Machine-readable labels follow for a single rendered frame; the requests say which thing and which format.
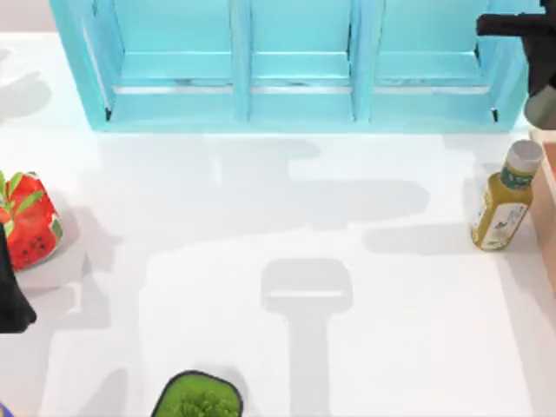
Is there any pale grey rounded box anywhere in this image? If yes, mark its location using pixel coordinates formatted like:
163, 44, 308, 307
523, 85, 556, 130

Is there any yellow-green bottle with white cap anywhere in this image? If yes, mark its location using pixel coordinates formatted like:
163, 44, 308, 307
470, 139, 546, 253

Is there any light blue rack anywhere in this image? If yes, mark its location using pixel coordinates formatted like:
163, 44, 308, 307
49, 0, 529, 135

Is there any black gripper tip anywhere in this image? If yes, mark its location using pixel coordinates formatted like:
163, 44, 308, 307
0, 222, 37, 336

